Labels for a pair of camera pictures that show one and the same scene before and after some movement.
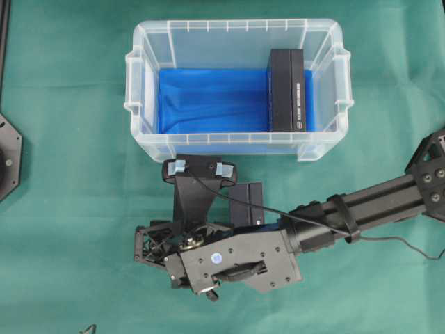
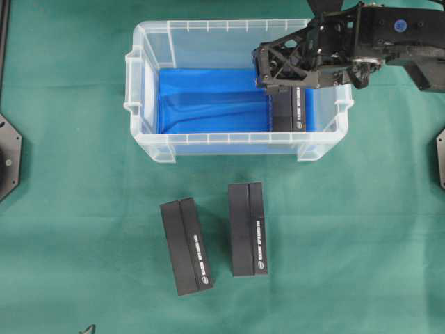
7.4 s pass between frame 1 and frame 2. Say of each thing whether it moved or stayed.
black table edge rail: stayed
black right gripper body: moved
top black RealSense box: stayed
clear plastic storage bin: stayed
